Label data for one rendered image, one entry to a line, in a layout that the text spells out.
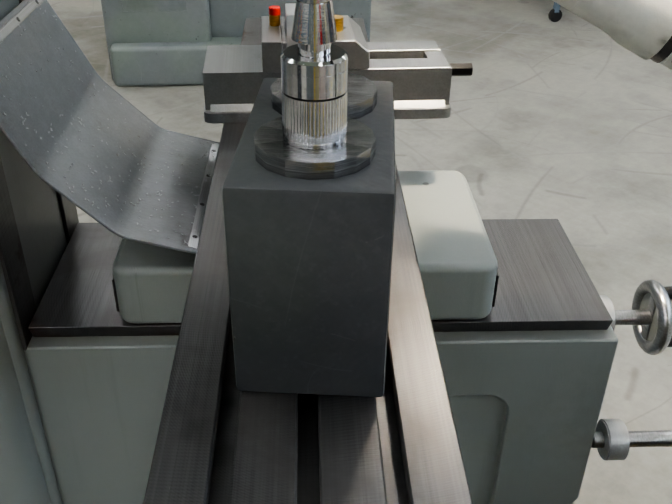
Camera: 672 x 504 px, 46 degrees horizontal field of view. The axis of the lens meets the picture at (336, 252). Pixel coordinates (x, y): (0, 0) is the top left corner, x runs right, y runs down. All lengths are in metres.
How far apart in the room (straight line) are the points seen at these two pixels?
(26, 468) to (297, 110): 0.79
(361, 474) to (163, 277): 0.50
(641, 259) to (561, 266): 1.58
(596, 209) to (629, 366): 0.89
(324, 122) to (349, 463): 0.25
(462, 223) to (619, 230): 1.85
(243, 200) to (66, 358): 0.61
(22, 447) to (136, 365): 0.20
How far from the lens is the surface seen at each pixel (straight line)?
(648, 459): 2.06
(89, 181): 1.02
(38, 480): 1.25
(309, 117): 0.56
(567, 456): 1.27
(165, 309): 1.05
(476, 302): 1.05
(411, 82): 1.14
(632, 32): 0.94
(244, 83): 1.12
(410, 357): 0.69
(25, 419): 1.17
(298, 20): 0.55
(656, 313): 1.31
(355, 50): 1.11
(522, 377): 1.14
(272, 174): 0.56
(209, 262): 0.81
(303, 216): 0.55
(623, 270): 2.71
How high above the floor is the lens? 1.40
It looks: 32 degrees down
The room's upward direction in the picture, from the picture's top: 1 degrees clockwise
